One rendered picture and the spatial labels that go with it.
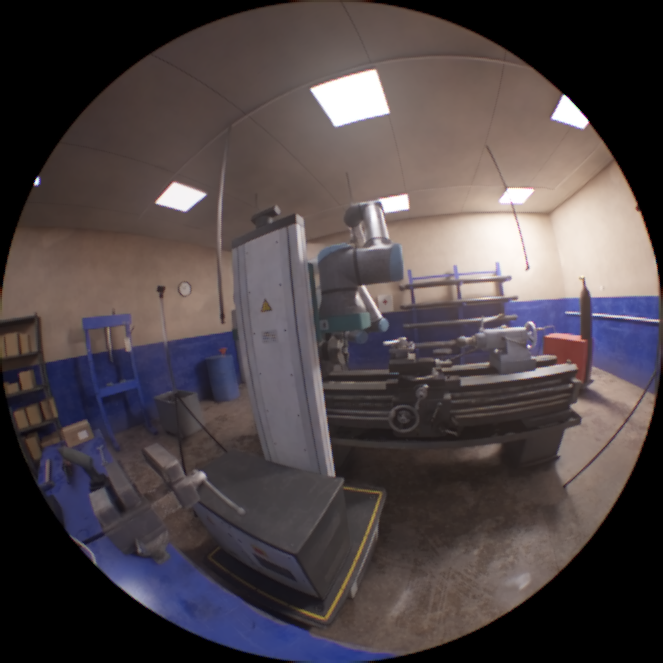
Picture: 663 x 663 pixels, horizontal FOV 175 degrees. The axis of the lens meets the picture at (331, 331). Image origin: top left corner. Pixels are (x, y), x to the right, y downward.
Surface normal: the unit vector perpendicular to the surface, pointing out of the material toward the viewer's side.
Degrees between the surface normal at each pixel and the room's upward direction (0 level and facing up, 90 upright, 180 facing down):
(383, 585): 0
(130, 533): 90
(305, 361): 90
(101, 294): 90
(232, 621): 0
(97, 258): 90
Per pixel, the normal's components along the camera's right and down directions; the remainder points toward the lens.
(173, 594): -0.11, -0.99
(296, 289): -0.39, 0.11
